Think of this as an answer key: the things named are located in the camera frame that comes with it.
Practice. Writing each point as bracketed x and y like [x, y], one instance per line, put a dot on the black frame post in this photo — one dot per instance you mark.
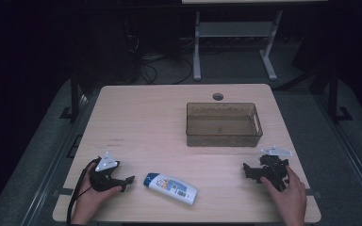
[74, 94]
[333, 94]

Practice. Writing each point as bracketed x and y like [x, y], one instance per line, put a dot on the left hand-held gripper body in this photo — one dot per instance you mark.
[102, 182]

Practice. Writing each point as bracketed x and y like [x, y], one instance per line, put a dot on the white metal stand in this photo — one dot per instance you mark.
[232, 29]

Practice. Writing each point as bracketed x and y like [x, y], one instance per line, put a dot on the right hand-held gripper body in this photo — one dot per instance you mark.
[275, 171]

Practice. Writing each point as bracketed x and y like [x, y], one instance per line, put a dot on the person's left hand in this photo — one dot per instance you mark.
[89, 199]

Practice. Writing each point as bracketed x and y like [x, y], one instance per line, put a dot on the person's right hand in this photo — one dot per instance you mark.
[290, 197]

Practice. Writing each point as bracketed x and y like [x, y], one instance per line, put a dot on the brown translucent plastic bin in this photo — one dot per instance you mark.
[223, 140]

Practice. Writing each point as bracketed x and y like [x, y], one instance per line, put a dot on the black tape strip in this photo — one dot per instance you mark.
[65, 191]
[313, 193]

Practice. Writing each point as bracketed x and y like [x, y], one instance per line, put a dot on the metal floor rail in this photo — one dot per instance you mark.
[53, 163]
[348, 150]

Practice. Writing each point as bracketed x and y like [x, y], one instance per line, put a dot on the white blue-capped shampoo bottle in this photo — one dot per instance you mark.
[172, 188]

